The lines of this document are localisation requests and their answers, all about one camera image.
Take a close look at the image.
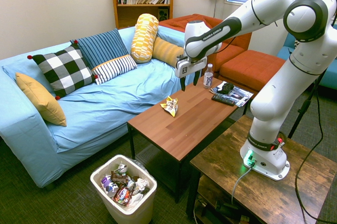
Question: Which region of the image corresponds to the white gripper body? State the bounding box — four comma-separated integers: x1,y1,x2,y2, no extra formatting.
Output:
174,55,208,79

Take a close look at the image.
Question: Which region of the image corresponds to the yellow chip bag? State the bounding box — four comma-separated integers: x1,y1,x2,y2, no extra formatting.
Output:
160,96,179,118

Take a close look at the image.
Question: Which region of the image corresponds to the clear plastic bin liner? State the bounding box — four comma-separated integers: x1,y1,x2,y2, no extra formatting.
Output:
130,158,148,174

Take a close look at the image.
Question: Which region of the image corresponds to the white plastic trash bin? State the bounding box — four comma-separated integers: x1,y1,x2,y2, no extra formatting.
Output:
90,154,158,224

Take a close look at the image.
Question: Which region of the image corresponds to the clear plastic water bottle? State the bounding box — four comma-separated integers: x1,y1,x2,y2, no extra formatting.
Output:
203,63,214,89

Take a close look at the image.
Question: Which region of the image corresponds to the mustard striped pillow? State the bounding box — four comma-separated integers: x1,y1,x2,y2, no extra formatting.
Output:
152,36,185,68

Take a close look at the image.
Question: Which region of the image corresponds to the black tv remote control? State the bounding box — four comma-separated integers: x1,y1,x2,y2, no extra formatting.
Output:
211,95,235,107

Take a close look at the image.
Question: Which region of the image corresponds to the wooden coffee table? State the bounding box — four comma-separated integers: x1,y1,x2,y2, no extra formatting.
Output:
127,76,257,203

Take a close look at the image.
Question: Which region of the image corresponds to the orange sofa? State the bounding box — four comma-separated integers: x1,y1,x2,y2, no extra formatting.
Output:
158,13,253,73

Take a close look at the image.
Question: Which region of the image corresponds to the glossy magazine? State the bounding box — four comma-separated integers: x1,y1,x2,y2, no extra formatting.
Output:
209,80,254,108

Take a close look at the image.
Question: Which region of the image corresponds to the yellow patterned bolster pillow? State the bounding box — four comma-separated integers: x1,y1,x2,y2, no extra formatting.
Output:
130,13,160,64

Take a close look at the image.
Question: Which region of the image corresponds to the orange ottoman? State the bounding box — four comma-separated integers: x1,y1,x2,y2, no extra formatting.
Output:
218,49,286,94

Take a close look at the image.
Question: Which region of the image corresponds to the small black speaker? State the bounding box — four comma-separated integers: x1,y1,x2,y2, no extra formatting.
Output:
157,8,169,21

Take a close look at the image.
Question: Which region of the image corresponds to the white navy striped pillow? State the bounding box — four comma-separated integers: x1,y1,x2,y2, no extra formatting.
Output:
91,54,138,86

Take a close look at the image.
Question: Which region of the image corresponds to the light blue sofa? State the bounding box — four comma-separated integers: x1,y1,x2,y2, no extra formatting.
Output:
0,26,191,189

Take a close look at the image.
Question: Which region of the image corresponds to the floor vent grille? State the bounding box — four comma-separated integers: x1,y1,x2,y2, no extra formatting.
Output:
135,150,159,167

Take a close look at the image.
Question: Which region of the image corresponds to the blue striped pillow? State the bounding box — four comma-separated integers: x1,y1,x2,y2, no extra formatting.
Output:
70,28,130,70

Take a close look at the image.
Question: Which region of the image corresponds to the crumpled white paper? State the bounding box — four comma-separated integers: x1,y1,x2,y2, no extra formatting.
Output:
134,177,151,192

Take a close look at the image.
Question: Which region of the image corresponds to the brown candy wrapper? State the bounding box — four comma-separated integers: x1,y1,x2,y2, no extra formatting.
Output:
110,170,130,183

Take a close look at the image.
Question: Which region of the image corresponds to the black white checked pillow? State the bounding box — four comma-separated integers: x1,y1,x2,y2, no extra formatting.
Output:
27,39,98,101

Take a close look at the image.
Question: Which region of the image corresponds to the purple white drink bottle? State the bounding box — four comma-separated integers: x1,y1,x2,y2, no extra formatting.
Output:
101,175,120,197

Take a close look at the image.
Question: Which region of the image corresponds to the red snack wrapper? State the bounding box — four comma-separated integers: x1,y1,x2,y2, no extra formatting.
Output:
113,185,133,207

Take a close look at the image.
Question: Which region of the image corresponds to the black power strip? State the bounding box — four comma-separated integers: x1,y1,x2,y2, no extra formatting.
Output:
193,197,250,224

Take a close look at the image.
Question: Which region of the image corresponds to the teal armchair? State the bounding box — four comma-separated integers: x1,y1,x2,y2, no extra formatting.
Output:
276,23,337,91

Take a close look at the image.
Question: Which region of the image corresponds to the rustic dark wood table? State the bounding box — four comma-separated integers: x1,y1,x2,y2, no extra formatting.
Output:
185,115,337,224

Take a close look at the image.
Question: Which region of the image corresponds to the plain mustard yellow pillow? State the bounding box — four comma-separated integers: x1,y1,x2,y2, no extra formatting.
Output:
15,72,67,127

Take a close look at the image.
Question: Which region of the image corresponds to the black camera tripod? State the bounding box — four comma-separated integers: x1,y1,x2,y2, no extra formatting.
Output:
287,68,329,139

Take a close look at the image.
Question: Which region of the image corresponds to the grey base cable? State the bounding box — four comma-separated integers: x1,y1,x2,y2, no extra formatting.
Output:
231,165,254,205

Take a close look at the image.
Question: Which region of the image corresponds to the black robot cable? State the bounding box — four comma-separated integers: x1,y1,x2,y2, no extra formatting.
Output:
294,0,337,222

